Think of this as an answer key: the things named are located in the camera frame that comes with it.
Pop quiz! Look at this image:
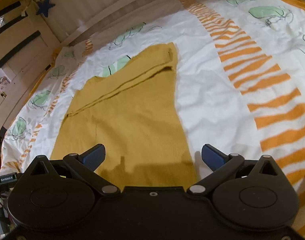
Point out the mustard yellow knit sweater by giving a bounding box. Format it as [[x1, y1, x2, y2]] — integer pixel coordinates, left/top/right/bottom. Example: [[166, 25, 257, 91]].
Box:
[[51, 43, 197, 188]]

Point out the white leaf print bedsheet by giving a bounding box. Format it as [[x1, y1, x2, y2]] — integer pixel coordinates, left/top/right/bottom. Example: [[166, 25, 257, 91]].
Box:
[[0, 0, 305, 239]]

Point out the beige wooden cabinet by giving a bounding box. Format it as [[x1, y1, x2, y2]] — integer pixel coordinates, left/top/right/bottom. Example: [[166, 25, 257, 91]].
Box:
[[0, 0, 60, 133]]

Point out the blue star decoration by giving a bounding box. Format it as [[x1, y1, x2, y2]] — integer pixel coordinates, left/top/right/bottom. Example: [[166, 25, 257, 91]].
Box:
[[36, 0, 56, 18]]

